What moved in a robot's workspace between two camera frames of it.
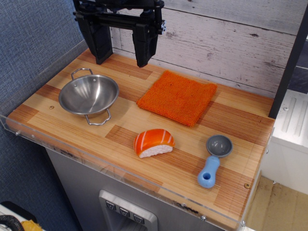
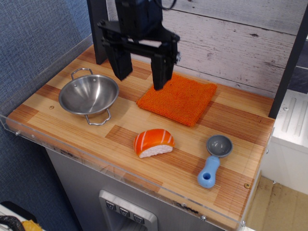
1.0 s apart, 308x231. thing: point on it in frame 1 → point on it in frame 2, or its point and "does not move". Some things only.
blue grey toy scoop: (219, 146) does not move
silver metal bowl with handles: (89, 95) does not move
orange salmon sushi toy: (153, 142) does not move
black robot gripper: (147, 15) → (139, 19)
